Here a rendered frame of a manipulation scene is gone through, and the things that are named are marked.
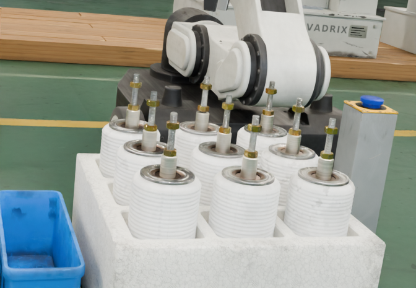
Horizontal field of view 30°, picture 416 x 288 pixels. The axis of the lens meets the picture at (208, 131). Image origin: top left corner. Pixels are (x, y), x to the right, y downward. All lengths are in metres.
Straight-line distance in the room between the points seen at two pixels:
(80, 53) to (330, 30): 1.10
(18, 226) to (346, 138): 0.58
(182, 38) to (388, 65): 1.78
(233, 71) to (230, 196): 0.49
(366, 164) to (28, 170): 0.80
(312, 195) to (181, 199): 0.20
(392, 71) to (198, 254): 2.57
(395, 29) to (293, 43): 2.57
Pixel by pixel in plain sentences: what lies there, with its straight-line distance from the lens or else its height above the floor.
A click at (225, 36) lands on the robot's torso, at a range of 1.81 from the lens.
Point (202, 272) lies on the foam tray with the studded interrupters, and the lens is 1.04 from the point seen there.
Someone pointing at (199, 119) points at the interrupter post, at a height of 0.27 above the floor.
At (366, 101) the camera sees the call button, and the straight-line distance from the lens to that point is 1.35.
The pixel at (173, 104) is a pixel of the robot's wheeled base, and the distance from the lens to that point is 1.61.
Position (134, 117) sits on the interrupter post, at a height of 0.27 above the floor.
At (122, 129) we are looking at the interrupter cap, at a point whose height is 0.25.
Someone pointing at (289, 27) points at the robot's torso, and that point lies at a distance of 1.55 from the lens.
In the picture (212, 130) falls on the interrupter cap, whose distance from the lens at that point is 1.30.
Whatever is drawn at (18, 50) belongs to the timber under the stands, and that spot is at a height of 0.04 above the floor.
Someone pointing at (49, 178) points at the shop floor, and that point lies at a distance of 1.76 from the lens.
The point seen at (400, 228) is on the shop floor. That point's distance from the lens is 1.73.
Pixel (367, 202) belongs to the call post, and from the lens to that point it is 1.39.
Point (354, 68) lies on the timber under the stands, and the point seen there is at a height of 0.05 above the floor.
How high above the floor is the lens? 0.59
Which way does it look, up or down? 15 degrees down
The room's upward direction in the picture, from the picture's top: 7 degrees clockwise
